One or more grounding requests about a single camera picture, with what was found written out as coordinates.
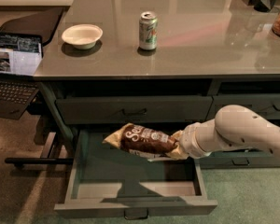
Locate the white paper bowl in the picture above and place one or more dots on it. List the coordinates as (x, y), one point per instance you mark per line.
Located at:
(82, 36)

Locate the open middle drawer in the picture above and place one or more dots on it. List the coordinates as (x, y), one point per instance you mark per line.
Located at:
(107, 182)

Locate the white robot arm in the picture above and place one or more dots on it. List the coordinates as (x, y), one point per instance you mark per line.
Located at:
(237, 113)

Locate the open black laptop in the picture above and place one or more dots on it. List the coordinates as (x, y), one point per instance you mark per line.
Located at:
(20, 55)

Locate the green soda can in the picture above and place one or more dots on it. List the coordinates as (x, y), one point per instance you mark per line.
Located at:
(148, 30)

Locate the bottom right drawer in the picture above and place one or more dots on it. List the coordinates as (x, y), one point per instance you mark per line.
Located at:
(239, 159)

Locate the closed top left drawer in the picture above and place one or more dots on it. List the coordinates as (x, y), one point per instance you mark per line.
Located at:
(136, 109)

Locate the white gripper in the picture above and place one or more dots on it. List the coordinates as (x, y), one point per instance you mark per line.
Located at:
(188, 139)

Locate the brown chip bag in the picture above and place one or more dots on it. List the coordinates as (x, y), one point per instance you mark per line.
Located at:
(147, 143)

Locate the top right drawer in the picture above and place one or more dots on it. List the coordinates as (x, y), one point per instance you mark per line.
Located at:
(266, 105)

